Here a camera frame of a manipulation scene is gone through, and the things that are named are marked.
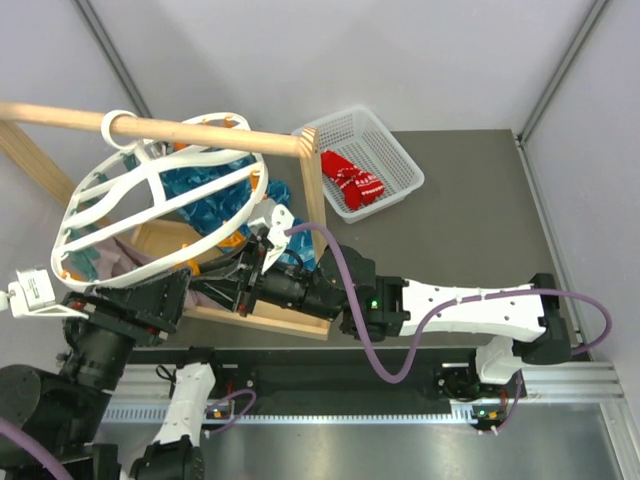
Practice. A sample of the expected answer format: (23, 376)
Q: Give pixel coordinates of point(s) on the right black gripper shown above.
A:
(227, 291)

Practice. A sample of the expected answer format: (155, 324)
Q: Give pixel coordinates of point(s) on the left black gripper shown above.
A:
(142, 309)

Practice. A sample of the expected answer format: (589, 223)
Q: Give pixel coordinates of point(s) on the white round clip hanger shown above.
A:
(100, 192)

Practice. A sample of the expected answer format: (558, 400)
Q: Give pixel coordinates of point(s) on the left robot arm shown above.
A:
(49, 421)

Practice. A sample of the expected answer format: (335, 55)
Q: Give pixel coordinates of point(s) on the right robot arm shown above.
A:
(389, 314)

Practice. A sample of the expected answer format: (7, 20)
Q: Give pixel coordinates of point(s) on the orange clothes peg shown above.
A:
(194, 267)
(254, 182)
(235, 240)

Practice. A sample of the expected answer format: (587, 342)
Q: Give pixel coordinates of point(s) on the mauve grey cloth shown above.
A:
(116, 258)

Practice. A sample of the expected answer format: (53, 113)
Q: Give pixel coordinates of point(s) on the blue leaf-pattern cloth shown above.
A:
(208, 213)

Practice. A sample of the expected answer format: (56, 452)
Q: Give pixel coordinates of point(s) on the teal clothes peg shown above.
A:
(84, 262)

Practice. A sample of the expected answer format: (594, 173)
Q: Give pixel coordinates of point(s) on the red christmas sock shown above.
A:
(368, 188)
(341, 172)

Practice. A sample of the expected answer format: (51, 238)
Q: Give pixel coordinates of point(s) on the white perforated plastic basket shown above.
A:
(358, 135)

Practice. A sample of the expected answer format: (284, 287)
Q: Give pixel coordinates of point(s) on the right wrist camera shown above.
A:
(276, 219)

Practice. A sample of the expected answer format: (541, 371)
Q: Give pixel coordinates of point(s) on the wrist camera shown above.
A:
(32, 295)
(276, 219)

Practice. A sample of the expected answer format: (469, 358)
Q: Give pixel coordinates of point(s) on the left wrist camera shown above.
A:
(32, 295)

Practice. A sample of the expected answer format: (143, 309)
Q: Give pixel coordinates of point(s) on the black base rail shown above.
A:
(336, 382)

